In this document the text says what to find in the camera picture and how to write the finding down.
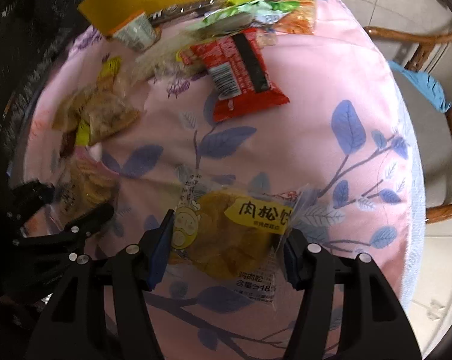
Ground dark carved wooden furniture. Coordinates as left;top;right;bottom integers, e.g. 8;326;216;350
0;0;95;203

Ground wooden armchair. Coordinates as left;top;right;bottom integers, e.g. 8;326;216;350
363;19;452;226

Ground clear pastry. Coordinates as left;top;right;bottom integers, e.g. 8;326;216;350
168;184;313;314

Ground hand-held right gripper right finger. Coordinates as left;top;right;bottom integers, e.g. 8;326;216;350
282;229;423;360

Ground clear round crackers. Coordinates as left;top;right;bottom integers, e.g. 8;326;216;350
63;155;120;220

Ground pink printed blanket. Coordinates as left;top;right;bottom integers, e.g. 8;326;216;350
9;0;425;360

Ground pile of assorted snack packets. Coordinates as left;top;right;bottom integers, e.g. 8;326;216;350
52;0;317;151

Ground red snack bag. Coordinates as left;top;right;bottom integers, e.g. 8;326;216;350
189;32;291;122

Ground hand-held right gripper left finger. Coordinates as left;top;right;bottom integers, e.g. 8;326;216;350
35;209;176;360

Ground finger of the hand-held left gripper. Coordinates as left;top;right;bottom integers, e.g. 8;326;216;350
7;181;56;218
14;203;115;250

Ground blue cloth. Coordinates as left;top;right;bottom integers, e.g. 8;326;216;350
389;62;452;113

